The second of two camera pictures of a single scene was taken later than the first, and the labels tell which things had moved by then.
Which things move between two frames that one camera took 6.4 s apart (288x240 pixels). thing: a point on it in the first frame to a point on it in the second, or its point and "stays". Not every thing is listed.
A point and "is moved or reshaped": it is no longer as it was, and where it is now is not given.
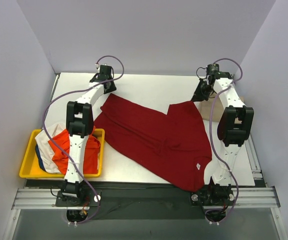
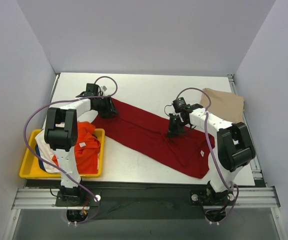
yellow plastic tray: x=31 y=167 stays
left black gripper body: x=108 y=86 to x=108 y=110
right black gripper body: x=200 y=92 to x=174 y=125
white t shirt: x=46 y=151 stays
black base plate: x=144 y=202 stays
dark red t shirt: x=176 y=145 is moved or reshaped
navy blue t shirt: x=36 y=149 stays
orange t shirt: x=61 y=159 stays
